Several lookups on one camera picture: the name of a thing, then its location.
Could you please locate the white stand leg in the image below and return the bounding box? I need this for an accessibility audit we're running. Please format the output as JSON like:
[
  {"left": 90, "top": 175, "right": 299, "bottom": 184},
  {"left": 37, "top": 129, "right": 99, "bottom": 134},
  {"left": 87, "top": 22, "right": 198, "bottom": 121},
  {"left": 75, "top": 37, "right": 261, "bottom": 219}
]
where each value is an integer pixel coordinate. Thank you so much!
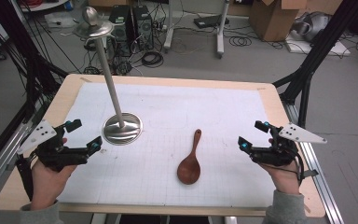
[
  {"left": 163, "top": 0, "right": 175, "bottom": 53},
  {"left": 215, "top": 0, "right": 231, "bottom": 60}
]

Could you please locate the silver metal stand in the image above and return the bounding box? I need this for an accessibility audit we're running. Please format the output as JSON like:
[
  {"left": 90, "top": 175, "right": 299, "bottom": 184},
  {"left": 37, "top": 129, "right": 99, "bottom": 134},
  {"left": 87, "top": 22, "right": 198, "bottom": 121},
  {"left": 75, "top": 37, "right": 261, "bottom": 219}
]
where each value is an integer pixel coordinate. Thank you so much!
[{"left": 73, "top": 6, "right": 144, "bottom": 147}]

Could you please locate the black flat device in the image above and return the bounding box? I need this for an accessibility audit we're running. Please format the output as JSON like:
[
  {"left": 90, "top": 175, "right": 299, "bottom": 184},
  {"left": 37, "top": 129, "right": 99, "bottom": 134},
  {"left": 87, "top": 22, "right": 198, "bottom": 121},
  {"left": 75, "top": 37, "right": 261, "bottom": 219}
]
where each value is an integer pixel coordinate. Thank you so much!
[{"left": 193, "top": 13, "right": 231, "bottom": 30}]

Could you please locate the large cardboard box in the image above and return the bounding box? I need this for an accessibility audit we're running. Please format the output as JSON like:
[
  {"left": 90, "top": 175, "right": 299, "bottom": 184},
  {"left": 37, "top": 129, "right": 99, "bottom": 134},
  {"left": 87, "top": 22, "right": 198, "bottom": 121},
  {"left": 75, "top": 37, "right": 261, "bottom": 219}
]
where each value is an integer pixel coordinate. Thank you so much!
[{"left": 249, "top": 0, "right": 344, "bottom": 43}]

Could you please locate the coiled black cable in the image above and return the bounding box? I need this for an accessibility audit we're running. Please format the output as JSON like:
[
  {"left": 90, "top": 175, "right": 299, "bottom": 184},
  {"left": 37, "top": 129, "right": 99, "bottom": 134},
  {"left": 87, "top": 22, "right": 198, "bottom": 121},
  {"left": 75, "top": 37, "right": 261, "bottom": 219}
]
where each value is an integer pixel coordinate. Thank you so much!
[
  {"left": 228, "top": 35, "right": 254, "bottom": 48},
  {"left": 140, "top": 50, "right": 165, "bottom": 68}
]

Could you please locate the black strap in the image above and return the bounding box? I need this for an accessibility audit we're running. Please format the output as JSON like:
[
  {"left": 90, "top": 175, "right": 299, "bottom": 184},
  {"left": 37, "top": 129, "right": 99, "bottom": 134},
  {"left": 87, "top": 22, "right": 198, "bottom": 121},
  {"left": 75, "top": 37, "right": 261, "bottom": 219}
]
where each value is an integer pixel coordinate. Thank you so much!
[{"left": 14, "top": 154, "right": 35, "bottom": 201}]

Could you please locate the aluminium rail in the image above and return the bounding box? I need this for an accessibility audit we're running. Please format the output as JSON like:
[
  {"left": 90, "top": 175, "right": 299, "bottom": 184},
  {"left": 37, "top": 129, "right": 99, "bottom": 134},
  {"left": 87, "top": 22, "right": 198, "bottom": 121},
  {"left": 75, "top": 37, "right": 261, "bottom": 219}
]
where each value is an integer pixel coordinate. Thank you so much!
[
  {"left": 0, "top": 104, "right": 45, "bottom": 204},
  {"left": 282, "top": 101, "right": 345, "bottom": 224}
]

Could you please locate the person's left hand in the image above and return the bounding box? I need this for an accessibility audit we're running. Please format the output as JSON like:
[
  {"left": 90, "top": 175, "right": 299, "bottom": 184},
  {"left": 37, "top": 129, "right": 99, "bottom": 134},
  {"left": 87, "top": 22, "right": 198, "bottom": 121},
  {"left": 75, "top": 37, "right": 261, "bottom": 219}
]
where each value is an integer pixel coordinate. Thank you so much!
[{"left": 30, "top": 137, "right": 77, "bottom": 211}]

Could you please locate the grey bag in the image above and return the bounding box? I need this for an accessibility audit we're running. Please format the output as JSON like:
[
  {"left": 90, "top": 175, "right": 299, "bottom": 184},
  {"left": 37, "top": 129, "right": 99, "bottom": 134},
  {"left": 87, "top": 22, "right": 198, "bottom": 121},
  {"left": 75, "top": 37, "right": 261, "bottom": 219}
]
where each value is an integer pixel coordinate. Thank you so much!
[{"left": 291, "top": 11, "right": 333, "bottom": 43}]

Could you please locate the person's right hand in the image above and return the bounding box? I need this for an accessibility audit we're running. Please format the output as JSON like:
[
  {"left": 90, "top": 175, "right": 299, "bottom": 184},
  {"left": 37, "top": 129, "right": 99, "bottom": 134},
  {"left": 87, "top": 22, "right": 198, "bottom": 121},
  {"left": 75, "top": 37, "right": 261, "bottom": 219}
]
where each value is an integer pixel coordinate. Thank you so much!
[{"left": 257, "top": 138, "right": 302, "bottom": 196}]

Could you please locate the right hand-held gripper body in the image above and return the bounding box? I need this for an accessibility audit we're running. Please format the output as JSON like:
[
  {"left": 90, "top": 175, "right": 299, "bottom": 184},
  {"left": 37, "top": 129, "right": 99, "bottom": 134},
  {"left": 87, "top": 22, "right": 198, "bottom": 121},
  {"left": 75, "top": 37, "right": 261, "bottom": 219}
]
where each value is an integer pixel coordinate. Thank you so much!
[{"left": 249, "top": 122, "right": 328, "bottom": 168}]

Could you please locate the white board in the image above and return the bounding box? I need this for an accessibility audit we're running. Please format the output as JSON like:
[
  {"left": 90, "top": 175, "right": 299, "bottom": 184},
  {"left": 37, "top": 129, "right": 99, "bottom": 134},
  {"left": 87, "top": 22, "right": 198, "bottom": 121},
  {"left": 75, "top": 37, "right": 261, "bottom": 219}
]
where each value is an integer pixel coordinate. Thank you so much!
[{"left": 284, "top": 32, "right": 352, "bottom": 58}]

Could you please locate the white grid mat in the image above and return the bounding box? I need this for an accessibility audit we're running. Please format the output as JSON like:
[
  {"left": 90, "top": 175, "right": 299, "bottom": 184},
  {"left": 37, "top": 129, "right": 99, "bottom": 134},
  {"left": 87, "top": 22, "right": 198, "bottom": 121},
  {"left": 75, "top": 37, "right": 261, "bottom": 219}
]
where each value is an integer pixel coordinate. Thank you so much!
[{"left": 57, "top": 81, "right": 278, "bottom": 209}]

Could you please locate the black computer tower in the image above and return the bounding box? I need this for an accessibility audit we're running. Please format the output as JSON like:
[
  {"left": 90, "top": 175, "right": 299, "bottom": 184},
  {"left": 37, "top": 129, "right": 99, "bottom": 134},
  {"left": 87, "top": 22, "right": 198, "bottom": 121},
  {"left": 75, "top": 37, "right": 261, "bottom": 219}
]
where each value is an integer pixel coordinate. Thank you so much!
[
  {"left": 108, "top": 5, "right": 134, "bottom": 56},
  {"left": 132, "top": 5, "right": 155, "bottom": 51}
]

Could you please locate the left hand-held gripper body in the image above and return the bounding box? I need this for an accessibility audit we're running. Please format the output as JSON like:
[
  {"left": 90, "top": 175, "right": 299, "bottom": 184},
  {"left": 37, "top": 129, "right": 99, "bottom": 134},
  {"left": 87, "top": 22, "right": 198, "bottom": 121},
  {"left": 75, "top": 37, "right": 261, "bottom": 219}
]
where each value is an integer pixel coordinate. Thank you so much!
[{"left": 16, "top": 119, "right": 91, "bottom": 173}]

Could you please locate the round white table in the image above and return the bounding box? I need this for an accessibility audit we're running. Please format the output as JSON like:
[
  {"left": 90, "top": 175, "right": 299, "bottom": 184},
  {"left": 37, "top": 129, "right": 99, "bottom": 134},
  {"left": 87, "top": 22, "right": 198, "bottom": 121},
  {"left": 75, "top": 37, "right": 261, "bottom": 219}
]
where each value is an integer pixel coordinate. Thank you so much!
[{"left": 18, "top": 0, "right": 73, "bottom": 13}]

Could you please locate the brown wooden spoon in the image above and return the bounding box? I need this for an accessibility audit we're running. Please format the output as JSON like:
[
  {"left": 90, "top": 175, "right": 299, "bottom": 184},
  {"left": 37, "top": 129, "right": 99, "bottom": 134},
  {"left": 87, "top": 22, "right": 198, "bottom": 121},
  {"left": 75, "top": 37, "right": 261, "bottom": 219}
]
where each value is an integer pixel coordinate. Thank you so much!
[{"left": 176, "top": 128, "right": 202, "bottom": 186}]

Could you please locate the black frame stand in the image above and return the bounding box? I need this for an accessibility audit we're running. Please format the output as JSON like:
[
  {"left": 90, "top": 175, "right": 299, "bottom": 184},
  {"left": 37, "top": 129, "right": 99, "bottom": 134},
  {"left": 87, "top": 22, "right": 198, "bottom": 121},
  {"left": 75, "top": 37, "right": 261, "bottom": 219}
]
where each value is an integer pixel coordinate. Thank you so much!
[
  {"left": 0, "top": 0, "right": 69, "bottom": 175},
  {"left": 272, "top": 0, "right": 358, "bottom": 129}
]

